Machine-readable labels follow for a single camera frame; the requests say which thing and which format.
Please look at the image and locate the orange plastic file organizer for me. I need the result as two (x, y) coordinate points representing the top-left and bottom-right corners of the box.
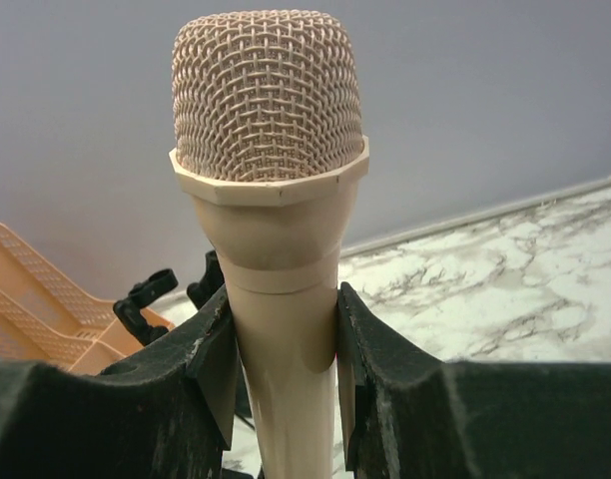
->
(0, 222), (177, 375)

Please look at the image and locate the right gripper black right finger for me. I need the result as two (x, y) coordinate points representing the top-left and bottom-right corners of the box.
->
(337, 283), (611, 478)

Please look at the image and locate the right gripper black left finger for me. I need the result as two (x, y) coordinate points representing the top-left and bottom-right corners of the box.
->
(0, 289), (234, 478)

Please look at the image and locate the black round base stand rear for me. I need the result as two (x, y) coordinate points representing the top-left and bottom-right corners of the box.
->
(186, 250), (225, 309)

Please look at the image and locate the small black tripod stand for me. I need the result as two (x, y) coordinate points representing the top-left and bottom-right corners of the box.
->
(112, 268), (179, 346)

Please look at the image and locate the beige pink microphone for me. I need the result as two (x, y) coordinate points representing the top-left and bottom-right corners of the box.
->
(170, 10), (369, 478)

